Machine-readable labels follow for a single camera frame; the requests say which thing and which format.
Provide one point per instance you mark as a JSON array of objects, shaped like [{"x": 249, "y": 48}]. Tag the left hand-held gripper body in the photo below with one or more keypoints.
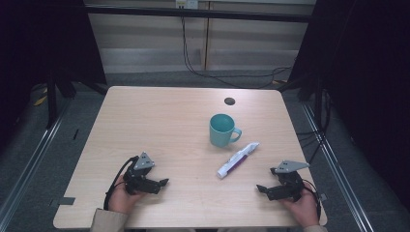
[{"x": 139, "y": 174}]

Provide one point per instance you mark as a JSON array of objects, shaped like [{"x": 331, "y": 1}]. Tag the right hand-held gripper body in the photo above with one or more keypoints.
[{"x": 288, "y": 180}]

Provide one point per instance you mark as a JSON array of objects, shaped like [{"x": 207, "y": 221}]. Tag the white purple toothpaste tube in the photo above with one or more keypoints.
[{"x": 237, "y": 160}]

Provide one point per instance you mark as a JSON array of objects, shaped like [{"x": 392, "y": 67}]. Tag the teal cup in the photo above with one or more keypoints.
[{"x": 222, "y": 130}]

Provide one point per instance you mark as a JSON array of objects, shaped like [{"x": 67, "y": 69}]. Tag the person's left hand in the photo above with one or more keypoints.
[{"x": 122, "y": 198}]

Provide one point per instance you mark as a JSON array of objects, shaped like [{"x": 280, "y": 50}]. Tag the person's right hand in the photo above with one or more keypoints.
[{"x": 303, "y": 209}]

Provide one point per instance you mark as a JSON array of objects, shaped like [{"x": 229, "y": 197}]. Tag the black tape strip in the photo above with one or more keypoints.
[{"x": 66, "y": 201}]

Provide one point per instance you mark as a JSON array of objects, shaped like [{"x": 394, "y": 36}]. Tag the black metal stand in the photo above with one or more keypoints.
[
  {"x": 317, "y": 96},
  {"x": 51, "y": 100}
]

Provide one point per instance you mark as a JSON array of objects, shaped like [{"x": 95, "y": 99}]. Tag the round dark table grommet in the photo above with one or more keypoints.
[{"x": 229, "y": 101}]

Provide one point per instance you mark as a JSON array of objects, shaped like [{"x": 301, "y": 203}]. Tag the yellow floor scrap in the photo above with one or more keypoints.
[{"x": 40, "y": 100}]

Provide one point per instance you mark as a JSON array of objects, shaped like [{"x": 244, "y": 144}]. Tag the dark curtain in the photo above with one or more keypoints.
[
  {"x": 364, "y": 80},
  {"x": 42, "y": 42}
]

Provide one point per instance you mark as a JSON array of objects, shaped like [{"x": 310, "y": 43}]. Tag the black horizontal bar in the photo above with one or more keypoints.
[{"x": 193, "y": 13}]

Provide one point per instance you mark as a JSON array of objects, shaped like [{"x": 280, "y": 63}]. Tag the metal floor rail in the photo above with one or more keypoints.
[
  {"x": 338, "y": 180},
  {"x": 29, "y": 167}
]

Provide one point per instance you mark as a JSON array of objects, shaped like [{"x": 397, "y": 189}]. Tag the white wall socket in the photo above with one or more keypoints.
[{"x": 187, "y": 4}]

